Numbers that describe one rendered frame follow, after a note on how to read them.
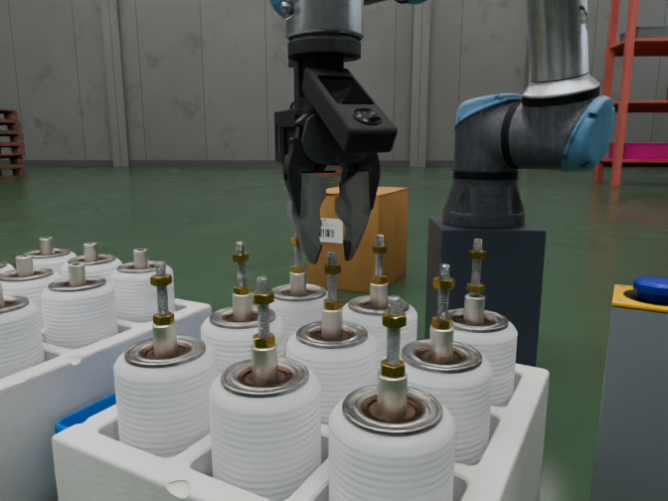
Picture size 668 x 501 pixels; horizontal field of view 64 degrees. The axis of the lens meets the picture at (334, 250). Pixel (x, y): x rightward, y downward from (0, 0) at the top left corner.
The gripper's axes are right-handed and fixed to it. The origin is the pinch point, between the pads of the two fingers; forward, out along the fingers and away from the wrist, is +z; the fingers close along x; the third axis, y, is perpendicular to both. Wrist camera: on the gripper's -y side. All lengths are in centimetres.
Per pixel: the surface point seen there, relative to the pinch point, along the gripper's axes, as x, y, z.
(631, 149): -514, 339, -3
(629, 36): -497, 342, -116
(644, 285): -21.0, -18.7, 1.6
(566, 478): -34.1, -2.2, 34.4
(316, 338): 2.0, 0.0, 9.0
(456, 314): -15.9, 0.1, 9.0
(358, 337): -2.0, -1.6, 9.0
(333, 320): 0.3, -0.4, 7.2
